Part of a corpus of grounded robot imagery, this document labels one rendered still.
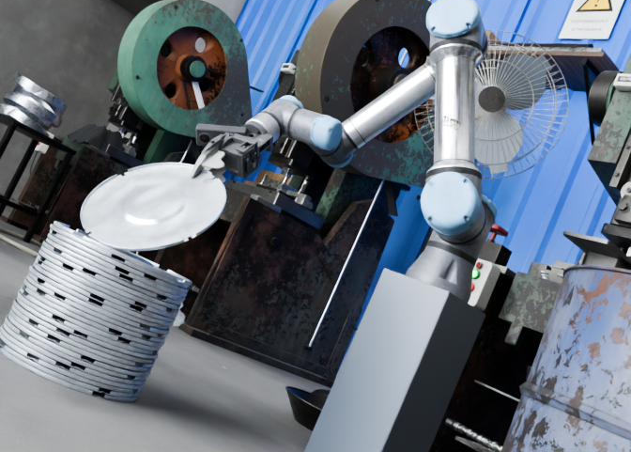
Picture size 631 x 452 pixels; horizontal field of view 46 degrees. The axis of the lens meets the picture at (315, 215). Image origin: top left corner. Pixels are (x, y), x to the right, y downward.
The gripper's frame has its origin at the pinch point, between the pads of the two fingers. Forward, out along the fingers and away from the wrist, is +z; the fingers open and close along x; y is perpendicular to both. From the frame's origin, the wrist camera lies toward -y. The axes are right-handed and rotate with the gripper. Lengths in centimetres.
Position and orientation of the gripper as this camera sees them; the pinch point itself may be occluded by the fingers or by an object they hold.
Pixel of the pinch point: (192, 174)
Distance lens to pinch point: 160.9
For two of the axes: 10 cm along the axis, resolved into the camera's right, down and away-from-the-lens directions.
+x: -0.1, 7.9, 6.1
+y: 8.5, 3.3, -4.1
